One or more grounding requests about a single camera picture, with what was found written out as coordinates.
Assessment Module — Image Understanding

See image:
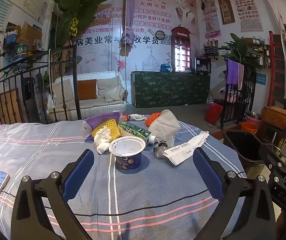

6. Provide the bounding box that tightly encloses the red ladder shelf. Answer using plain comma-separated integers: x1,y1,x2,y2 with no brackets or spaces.
268,31,286,110

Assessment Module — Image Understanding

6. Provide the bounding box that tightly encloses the brown tower wall poster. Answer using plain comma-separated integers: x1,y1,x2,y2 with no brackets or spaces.
215,0,235,25

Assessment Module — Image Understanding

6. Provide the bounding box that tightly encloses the white cushion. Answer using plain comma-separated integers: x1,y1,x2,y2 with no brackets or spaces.
97,77,125,103
51,79,76,105

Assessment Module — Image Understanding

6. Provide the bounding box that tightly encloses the brown padded stool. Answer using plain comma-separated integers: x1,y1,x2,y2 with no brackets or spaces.
261,106,286,130

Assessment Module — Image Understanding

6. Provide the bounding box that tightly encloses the orange foam fruit net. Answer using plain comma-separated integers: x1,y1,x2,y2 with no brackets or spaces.
145,112,162,127

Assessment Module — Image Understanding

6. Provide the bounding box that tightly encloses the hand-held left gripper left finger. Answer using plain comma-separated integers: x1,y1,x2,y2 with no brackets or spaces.
11,149,95,240

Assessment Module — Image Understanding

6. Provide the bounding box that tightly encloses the white crumpled tissue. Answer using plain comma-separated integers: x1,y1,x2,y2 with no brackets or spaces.
94,127,116,155

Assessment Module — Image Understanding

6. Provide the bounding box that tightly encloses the red phone booth cabinet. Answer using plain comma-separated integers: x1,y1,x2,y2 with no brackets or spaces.
170,26,192,72

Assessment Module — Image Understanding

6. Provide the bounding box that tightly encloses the eyebrow chart wall poster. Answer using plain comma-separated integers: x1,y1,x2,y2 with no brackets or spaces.
227,0,264,32

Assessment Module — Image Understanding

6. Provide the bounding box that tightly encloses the purple plastic bag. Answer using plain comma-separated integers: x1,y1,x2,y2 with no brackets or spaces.
83,112,123,134

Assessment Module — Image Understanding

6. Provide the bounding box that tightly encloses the black metal rack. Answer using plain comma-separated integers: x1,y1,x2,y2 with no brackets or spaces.
219,72,256,130

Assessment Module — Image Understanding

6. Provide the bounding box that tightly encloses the white printed paper sleeve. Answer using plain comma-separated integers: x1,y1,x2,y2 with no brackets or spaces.
163,131,210,166

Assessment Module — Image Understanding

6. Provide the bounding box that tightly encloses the purple towel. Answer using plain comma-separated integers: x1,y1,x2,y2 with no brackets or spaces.
226,59,239,85

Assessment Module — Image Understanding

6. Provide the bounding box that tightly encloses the teal bucket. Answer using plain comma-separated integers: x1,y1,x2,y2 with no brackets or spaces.
14,42,29,60

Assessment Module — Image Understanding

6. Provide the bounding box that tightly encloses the pink towel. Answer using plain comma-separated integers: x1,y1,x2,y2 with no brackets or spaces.
238,64,245,90

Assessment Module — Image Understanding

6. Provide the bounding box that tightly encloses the blue yogurt cup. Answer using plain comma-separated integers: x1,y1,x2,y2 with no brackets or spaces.
109,136,146,170

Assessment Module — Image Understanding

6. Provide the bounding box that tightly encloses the pink portrait wall poster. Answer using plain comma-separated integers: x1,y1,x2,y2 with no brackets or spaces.
199,0,222,39

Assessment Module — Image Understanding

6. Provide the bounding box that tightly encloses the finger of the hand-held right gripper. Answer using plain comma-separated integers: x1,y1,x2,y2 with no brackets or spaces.
258,143,286,178

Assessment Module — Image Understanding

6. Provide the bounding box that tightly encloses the blue white wall poster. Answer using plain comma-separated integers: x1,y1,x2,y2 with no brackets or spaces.
0,0,12,30

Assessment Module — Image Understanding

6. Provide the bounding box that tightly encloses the crumpled clear plastic wrap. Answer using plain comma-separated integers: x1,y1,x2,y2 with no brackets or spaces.
153,141,170,158

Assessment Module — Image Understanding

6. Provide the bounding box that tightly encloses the black cable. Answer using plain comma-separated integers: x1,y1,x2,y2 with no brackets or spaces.
0,171,247,217

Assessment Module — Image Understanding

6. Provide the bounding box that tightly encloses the steel basin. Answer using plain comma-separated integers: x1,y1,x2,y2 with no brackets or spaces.
245,110,262,120

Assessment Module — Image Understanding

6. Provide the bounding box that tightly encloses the wooden board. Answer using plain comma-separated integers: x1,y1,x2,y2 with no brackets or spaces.
0,89,21,125

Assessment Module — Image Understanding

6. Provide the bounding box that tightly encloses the black trash bin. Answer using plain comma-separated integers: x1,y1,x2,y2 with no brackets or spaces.
223,129,269,179

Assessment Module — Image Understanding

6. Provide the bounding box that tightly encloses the large printed wall banner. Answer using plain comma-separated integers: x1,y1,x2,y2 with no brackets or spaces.
75,0,198,80

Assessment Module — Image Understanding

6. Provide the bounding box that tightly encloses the red bag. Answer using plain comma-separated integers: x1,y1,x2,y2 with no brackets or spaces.
204,102,224,125

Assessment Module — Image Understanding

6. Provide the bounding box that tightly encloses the potted green plant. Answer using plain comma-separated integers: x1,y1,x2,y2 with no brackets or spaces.
223,33,264,75

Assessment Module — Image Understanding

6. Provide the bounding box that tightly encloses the cardboard box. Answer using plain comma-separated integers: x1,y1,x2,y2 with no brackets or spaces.
20,24,43,50

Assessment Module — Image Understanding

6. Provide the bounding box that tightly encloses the white face mask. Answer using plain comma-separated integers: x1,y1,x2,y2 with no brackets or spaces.
148,109,181,142

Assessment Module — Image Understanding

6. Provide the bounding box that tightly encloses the green milk carton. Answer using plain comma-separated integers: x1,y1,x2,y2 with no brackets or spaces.
118,121,156,146

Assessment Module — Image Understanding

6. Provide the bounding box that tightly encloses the wall shelf with bottles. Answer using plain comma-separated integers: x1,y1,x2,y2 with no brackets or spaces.
204,39,227,58

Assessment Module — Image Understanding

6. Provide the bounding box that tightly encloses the white wicker swing sofa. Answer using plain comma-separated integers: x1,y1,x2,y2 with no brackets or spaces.
48,71,128,122

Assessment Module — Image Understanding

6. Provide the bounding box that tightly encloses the pink basin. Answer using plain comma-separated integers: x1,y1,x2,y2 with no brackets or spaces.
245,116,262,126

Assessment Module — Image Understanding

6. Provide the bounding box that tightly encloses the green patterned counter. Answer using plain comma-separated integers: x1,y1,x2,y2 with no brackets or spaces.
131,71,211,108

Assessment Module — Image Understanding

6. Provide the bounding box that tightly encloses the orange cushion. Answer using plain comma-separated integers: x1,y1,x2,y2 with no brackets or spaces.
77,79,98,100

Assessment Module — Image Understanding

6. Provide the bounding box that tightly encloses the black monitor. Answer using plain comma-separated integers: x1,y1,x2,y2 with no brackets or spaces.
195,57,211,73

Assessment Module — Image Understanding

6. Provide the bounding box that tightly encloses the yellow foam fruit net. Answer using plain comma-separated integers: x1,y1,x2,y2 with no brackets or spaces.
91,119,121,139

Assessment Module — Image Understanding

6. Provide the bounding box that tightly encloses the orange bucket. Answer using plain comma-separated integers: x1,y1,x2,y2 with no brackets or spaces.
241,122,260,134

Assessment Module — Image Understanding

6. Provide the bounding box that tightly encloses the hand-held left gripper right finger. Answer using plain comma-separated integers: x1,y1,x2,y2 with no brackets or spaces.
192,147,276,240

